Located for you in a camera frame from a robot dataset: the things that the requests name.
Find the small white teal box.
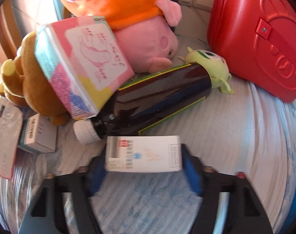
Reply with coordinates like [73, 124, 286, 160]
[18, 114, 57, 154]

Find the black gift box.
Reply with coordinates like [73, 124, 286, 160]
[53, 0, 73, 21]

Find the pink pig plush orange dress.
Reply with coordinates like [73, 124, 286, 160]
[61, 0, 182, 74]

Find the brown bear plush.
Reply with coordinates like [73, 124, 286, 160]
[0, 31, 70, 126]

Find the light blue bed sheet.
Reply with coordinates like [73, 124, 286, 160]
[0, 77, 296, 233]

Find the pink sanitary pad pack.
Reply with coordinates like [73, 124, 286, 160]
[34, 16, 134, 120]

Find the green one-eyed monster plush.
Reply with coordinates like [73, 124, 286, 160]
[177, 47, 235, 95]

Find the pale pink flat package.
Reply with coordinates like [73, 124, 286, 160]
[0, 97, 23, 180]

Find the white medicine box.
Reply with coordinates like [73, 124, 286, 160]
[105, 136, 182, 173]

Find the brown medicine bottle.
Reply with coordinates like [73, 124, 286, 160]
[73, 63, 212, 145]

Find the red mini suitcase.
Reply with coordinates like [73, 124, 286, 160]
[207, 0, 296, 103]

